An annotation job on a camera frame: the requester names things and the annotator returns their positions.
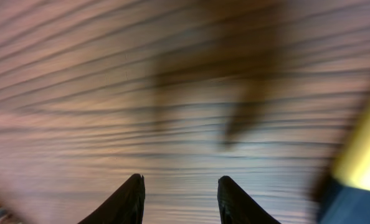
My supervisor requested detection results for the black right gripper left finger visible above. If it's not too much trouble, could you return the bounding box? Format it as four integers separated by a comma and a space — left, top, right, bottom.
78, 174, 145, 224

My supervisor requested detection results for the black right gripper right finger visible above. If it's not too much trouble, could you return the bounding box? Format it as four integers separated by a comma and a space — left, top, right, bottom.
217, 175, 280, 224

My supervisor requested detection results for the yellow black battery tube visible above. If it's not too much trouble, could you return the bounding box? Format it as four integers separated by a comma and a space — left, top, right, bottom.
317, 104, 370, 224

